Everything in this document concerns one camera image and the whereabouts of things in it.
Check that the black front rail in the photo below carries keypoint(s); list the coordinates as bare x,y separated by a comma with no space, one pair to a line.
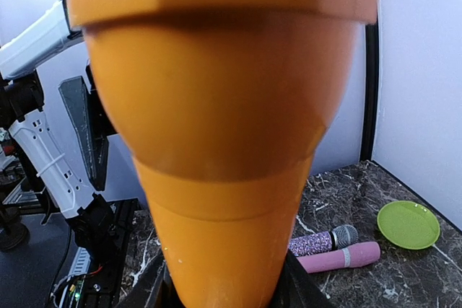
104,250

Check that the lime green plate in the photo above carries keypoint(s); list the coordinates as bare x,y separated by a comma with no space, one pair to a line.
408,225

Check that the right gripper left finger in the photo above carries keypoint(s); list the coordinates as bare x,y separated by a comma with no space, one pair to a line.
155,288

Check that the pink microphone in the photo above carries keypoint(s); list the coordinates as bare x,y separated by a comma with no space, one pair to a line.
354,256

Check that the purple glitter microphone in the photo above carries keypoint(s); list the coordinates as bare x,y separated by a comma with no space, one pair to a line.
338,238

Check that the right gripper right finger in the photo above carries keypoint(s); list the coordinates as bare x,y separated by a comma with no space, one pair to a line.
296,289

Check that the orange microphone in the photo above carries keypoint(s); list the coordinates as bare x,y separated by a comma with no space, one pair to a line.
222,104

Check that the black left frame post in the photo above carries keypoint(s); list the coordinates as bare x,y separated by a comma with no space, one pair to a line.
372,81

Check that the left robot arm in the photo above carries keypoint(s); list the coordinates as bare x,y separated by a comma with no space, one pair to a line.
23,116

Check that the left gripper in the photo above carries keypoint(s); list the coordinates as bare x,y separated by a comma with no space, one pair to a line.
91,125

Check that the white slotted cable duct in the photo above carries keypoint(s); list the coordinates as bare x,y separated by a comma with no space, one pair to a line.
80,263

